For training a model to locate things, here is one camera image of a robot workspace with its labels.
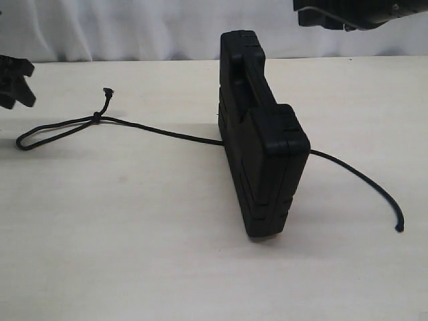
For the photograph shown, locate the black rope with loop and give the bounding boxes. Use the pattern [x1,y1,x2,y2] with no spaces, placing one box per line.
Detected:
[15,87,405,233]

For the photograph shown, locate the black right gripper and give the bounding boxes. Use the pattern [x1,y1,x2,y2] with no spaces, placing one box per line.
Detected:
[293,0,427,31]

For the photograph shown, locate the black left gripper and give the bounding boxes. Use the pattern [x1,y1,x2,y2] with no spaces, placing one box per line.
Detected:
[1,55,36,109]

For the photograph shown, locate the black plastic carrying case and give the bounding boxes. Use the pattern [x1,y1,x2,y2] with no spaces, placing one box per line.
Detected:
[218,30,310,238]

